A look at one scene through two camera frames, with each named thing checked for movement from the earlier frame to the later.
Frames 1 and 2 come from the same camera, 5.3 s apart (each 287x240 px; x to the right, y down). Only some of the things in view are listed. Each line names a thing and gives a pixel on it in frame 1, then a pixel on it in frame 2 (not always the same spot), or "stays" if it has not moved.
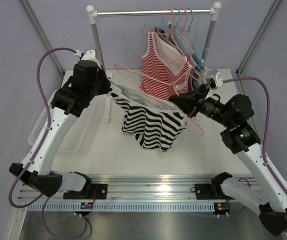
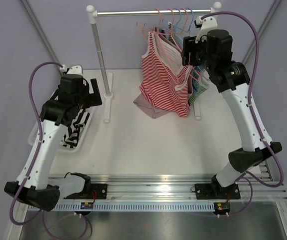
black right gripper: [192, 100] → [189, 46]
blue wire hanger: [189, 31] stays
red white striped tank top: [165, 71] stays
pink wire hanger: [195, 128] → [160, 36]
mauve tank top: [160, 34] → [147, 107]
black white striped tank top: [157, 124] → [71, 138]
